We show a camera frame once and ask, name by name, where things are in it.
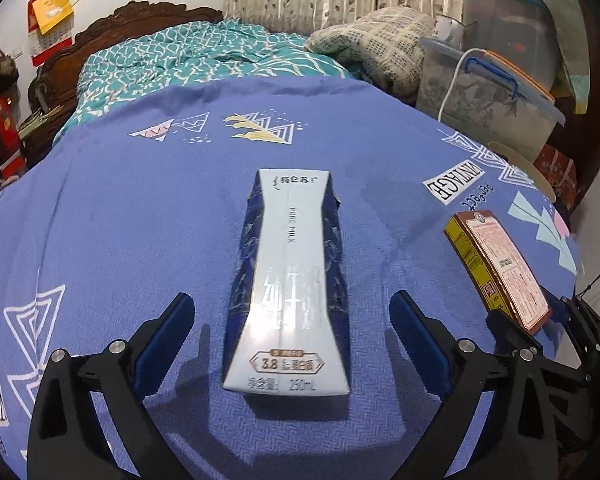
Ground thin black cable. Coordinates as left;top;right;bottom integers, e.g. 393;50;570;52
574;244;600;293

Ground white cable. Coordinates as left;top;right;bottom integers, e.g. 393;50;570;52
436;48;489;122

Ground clear storage box blue latch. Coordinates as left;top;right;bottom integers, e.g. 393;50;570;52
414;36;567;162

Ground red cardboard box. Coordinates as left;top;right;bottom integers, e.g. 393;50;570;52
536;144;579;207

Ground teal patterned quilt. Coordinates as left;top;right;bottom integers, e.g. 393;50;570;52
54;18;357;147

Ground brown yellow medicine box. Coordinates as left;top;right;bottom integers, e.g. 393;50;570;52
444;211;554;336

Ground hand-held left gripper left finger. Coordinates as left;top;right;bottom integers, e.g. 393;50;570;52
27;292;197;480

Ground grey checked blanket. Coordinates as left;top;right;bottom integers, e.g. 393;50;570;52
305;7;437;102

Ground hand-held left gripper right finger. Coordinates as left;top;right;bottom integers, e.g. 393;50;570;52
389;290;557;480

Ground carved wooden headboard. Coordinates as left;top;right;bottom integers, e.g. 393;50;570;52
26;1;226;133

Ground blue printed bed sheet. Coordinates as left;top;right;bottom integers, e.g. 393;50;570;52
0;77;582;480

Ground blue white milk carton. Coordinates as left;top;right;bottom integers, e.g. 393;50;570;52
222;169;352;395

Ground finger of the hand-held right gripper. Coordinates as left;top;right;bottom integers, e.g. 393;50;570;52
486;307;539;359
542;295;600;461

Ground storage box teal lid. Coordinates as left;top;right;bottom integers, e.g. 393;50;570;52
456;0;572;92

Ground red yellow wall calendar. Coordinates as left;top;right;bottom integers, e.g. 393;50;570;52
27;0;76;67

